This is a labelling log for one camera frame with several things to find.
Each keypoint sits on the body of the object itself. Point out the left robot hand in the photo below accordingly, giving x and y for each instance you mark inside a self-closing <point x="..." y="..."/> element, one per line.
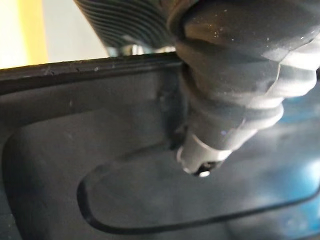
<point x="232" y="75"/>

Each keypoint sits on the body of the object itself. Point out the black plastic housing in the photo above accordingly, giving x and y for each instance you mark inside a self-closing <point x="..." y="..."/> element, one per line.
<point x="100" y="150"/>

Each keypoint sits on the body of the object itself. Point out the yellow shelf post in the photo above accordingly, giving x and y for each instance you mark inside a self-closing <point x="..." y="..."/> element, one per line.
<point x="23" y="32"/>

